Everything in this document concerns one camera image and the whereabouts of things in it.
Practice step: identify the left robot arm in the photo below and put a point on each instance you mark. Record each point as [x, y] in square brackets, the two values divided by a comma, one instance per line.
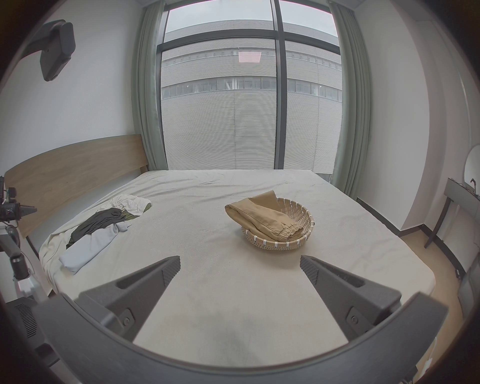
[18, 266]

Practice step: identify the round woven basket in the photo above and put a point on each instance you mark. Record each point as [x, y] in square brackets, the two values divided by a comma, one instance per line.
[277, 243]

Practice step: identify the bed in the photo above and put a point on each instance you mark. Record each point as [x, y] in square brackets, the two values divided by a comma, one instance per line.
[240, 300]

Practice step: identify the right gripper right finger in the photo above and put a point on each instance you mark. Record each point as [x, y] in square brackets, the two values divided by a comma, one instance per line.
[356, 300]

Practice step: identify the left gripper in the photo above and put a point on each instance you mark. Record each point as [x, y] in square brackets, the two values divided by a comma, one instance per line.
[11, 212]

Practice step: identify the white garment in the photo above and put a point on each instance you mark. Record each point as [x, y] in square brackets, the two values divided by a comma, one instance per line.
[129, 202]

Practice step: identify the black T-shirt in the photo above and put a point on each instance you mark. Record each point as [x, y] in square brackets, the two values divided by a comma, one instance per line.
[93, 225]

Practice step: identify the pale blue garment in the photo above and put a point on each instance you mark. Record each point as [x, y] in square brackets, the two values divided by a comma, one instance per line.
[90, 247]

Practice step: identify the grey small table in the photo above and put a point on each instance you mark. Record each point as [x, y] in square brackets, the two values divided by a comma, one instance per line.
[459, 191]

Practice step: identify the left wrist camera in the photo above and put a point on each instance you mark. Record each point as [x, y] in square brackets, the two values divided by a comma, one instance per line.
[11, 193]

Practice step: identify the green garment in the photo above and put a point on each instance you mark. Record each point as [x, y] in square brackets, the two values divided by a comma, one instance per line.
[131, 216]

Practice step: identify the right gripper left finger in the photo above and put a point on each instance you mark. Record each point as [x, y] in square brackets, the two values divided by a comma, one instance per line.
[127, 300]

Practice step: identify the tan shorts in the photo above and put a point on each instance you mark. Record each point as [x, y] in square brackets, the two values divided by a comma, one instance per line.
[262, 217]

